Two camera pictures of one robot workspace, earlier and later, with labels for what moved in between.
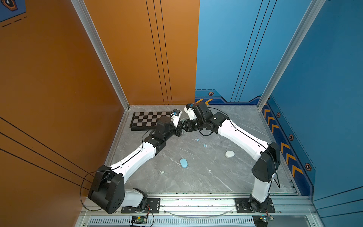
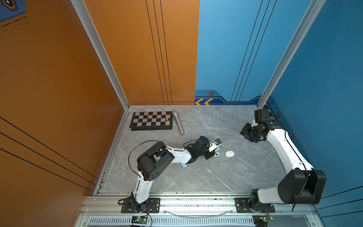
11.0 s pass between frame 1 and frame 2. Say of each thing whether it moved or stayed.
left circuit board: stayed
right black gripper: moved
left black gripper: moved
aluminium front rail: stayed
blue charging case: stayed
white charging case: stayed
